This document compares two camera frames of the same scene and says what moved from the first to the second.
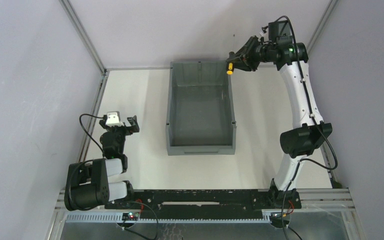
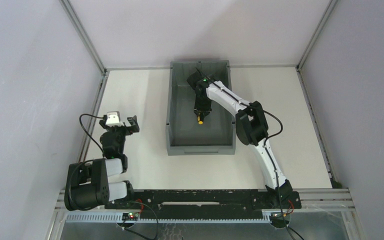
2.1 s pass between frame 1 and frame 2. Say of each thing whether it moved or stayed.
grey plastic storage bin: stayed
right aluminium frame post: stayed
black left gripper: stayed
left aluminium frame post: stayed
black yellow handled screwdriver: moved
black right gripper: moved
